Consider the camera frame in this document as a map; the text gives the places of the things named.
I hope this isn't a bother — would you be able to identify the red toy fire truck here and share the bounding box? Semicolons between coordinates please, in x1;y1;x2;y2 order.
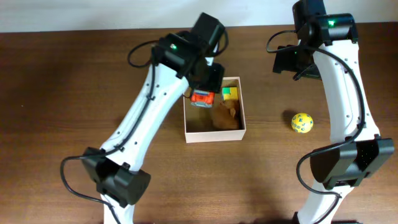
190;90;215;108

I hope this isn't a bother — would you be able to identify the multicoloured puzzle cube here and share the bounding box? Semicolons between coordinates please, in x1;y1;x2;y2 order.
221;86;239;101

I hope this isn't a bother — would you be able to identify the brown plush toy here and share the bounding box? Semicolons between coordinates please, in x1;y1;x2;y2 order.
211;100;240;130

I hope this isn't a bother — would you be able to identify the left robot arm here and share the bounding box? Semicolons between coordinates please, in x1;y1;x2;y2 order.
82;13;225;224

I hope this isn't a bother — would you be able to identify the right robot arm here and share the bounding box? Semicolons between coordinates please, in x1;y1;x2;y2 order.
273;0;394;223

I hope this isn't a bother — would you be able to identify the white cardboard box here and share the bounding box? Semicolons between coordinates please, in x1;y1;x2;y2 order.
183;77;246;143

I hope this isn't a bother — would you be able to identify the yellow letter ball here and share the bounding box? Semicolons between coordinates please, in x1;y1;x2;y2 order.
291;113;313;134

